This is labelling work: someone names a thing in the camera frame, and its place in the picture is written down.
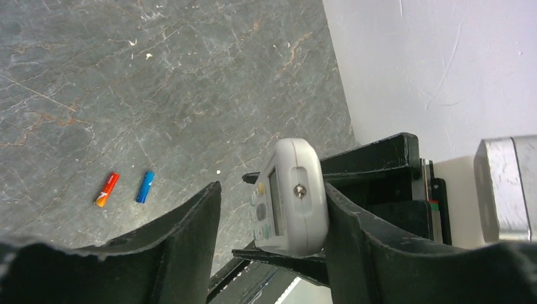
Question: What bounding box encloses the red orange battery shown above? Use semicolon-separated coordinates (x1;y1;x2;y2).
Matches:
94;172;120;208

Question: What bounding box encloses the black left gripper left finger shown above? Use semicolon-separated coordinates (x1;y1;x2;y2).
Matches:
1;182;222;303

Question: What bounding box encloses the blue battery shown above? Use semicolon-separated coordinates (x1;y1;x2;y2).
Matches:
136;170;155;204

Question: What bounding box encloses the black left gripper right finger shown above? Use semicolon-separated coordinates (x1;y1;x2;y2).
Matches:
324;185;536;303

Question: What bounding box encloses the silver metal block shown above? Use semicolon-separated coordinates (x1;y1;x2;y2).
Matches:
474;135;536;243

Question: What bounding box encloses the black plastic holder bracket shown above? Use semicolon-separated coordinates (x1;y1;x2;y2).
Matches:
207;133;452;303

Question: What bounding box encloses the white remote control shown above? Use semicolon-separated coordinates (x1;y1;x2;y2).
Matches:
250;138;329;258

